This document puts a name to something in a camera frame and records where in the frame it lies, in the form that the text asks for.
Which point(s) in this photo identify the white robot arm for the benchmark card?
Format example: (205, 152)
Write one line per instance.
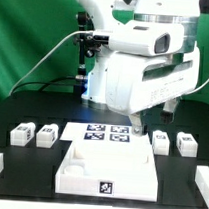
(109, 14)

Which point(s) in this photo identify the white obstacle block right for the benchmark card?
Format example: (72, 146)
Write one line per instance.
(202, 181)

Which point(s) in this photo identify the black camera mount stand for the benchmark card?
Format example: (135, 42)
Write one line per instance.
(83, 47)

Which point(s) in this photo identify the white square table top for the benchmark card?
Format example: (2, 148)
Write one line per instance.
(107, 161)

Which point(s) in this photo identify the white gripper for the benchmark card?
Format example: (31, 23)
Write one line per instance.
(136, 83)

